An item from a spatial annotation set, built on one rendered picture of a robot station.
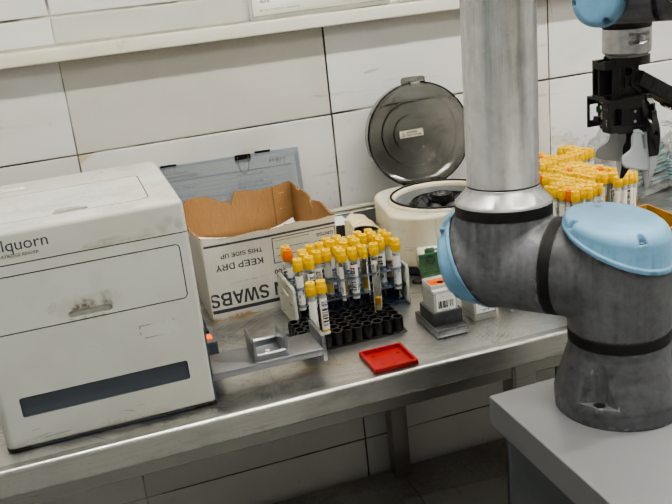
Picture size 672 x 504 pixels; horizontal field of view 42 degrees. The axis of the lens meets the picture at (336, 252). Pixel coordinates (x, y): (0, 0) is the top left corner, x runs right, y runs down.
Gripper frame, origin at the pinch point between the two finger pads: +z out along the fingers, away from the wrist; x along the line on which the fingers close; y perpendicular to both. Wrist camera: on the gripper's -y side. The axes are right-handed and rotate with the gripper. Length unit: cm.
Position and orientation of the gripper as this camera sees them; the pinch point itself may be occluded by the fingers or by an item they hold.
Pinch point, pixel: (637, 175)
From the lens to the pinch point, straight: 153.5
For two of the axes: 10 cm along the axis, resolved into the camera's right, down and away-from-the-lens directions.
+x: 2.6, 2.9, -9.2
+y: -9.6, 1.8, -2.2
